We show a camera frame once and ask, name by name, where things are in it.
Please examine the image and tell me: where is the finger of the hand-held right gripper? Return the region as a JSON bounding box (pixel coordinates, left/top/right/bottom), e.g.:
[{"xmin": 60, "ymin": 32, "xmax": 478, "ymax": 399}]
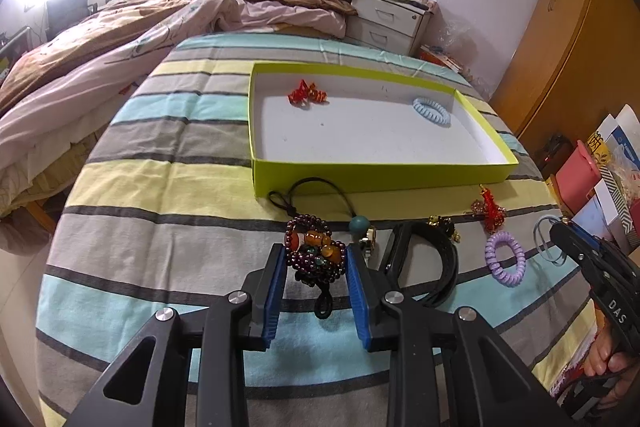
[{"xmin": 549, "ymin": 223, "xmax": 603, "ymax": 275}]

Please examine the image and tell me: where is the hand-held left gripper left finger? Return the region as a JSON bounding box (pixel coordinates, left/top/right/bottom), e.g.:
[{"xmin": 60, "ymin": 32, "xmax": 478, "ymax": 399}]
[{"xmin": 62, "ymin": 243, "xmax": 289, "ymax": 427}]

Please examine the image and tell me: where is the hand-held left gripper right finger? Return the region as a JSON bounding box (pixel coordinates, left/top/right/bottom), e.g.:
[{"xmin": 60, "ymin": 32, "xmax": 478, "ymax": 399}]
[{"xmin": 346, "ymin": 243, "xmax": 576, "ymax": 427}]

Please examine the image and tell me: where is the grey cord bracelet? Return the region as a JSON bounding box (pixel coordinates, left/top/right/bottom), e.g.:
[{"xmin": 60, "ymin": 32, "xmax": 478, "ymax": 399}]
[{"xmin": 532, "ymin": 214, "xmax": 569, "ymax": 269}]

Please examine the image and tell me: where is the dark red bead bracelet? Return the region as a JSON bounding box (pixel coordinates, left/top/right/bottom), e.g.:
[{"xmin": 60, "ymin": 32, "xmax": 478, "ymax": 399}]
[{"xmin": 283, "ymin": 214, "xmax": 349, "ymax": 321}]

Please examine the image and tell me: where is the purple spiral hair tie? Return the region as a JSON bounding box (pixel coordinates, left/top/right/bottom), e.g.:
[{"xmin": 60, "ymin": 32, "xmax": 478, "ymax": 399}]
[{"xmin": 484, "ymin": 231, "xmax": 525, "ymax": 289}]

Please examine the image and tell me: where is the black hair tie teal bead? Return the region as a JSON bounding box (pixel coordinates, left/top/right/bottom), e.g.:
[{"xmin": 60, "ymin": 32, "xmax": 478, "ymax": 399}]
[{"xmin": 268, "ymin": 177, "xmax": 380, "ymax": 259}]

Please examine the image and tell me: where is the red tassel cord ornament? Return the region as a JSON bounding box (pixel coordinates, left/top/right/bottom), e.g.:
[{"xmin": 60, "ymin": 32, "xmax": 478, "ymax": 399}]
[{"xmin": 470, "ymin": 185, "xmax": 507, "ymax": 234}]

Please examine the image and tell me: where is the black wristband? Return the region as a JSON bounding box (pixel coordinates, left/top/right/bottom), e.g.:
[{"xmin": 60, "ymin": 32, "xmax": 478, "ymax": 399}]
[{"xmin": 379, "ymin": 222, "xmax": 461, "ymax": 309}]

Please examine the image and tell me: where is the black gold hair tie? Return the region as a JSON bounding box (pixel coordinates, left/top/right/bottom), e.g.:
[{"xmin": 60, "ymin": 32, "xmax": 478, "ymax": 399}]
[{"xmin": 426, "ymin": 215, "xmax": 464, "ymax": 244}]

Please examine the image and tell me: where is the shallow green cardboard box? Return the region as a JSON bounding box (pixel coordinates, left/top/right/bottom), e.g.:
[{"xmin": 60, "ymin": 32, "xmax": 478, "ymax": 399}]
[{"xmin": 248, "ymin": 62, "xmax": 520, "ymax": 198}]

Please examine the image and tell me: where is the person's right hand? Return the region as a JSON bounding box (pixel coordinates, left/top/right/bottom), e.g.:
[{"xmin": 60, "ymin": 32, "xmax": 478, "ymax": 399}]
[{"xmin": 584, "ymin": 323, "xmax": 640, "ymax": 379}]

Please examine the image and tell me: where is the pink bin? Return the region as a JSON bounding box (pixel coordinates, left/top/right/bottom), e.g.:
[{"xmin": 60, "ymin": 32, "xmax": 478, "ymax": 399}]
[{"xmin": 555, "ymin": 140, "xmax": 604, "ymax": 208}]

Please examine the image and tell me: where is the pile of paper bags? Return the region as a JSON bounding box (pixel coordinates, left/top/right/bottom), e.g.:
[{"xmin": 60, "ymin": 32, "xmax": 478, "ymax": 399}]
[{"xmin": 572, "ymin": 104, "xmax": 640, "ymax": 253}]

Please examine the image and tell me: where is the black bag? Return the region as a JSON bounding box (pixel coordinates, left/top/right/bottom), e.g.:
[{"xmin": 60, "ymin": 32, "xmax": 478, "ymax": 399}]
[{"xmin": 534, "ymin": 134, "xmax": 574, "ymax": 180}]

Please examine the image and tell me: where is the striped bed sheet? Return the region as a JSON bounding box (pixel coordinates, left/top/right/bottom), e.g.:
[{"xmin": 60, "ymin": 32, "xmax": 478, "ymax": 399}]
[{"xmin": 35, "ymin": 32, "xmax": 601, "ymax": 427}]

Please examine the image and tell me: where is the large wooden wardrobe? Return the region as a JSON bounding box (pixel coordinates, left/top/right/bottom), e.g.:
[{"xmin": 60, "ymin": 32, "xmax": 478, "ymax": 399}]
[{"xmin": 492, "ymin": 0, "xmax": 640, "ymax": 160}]

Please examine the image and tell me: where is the pile of books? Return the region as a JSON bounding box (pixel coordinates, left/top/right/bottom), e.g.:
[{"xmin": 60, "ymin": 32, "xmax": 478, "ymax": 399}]
[{"xmin": 419, "ymin": 44, "xmax": 474, "ymax": 78}]

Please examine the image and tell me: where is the clear plastic bag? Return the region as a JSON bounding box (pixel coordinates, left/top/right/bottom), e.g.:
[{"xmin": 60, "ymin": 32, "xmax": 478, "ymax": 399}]
[{"xmin": 439, "ymin": 21, "xmax": 482, "ymax": 58}]

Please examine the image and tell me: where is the white nightstand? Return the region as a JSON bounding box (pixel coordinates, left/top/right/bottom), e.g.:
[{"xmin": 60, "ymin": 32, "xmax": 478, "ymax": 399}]
[{"xmin": 345, "ymin": 0, "xmax": 434, "ymax": 56}]

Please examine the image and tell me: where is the pink and brown quilt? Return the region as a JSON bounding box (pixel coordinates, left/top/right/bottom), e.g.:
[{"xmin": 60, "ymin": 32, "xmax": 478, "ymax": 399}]
[{"xmin": 0, "ymin": 0, "xmax": 359, "ymax": 214}]

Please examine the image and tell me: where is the black chair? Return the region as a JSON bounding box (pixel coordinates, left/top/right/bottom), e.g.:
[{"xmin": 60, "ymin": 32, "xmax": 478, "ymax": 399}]
[{"xmin": 45, "ymin": 0, "xmax": 99, "ymax": 40}]

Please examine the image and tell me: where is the light blue spiral hair tie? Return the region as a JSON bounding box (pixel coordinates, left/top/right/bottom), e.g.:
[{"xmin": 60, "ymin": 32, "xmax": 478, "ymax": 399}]
[{"xmin": 412, "ymin": 96, "xmax": 453, "ymax": 127}]

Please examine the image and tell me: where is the red knotted cord ornament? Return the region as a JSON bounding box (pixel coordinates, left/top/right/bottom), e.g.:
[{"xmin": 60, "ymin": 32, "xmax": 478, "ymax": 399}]
[{"xmin": 287, "ymin": 79, "xmax": 329, "ymax": 106}]

